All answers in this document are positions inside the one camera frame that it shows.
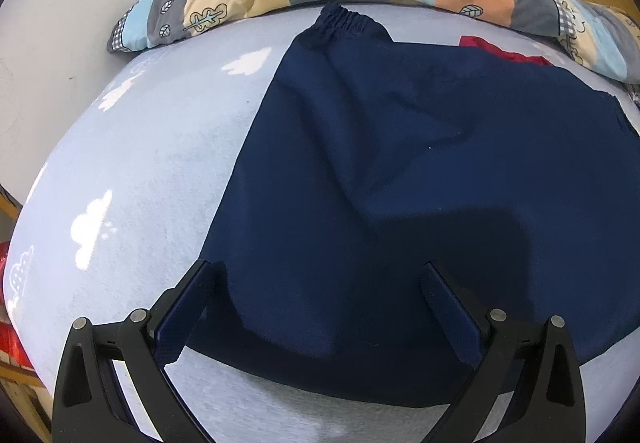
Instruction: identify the light blue cloud-print bed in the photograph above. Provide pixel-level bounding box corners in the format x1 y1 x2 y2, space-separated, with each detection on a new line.
0 5 640 443

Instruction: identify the red plastic object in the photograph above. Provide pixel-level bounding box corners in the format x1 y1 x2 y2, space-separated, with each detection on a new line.
0 242 34 370

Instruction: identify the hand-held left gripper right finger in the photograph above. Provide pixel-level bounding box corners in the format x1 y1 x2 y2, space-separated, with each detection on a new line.
420 261 587 443

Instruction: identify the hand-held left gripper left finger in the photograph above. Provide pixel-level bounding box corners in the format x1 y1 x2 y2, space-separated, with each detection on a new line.
51 259 217 443

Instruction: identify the navy jacket with red collar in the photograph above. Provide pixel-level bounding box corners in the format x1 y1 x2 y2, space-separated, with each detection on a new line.
187 3 640 410

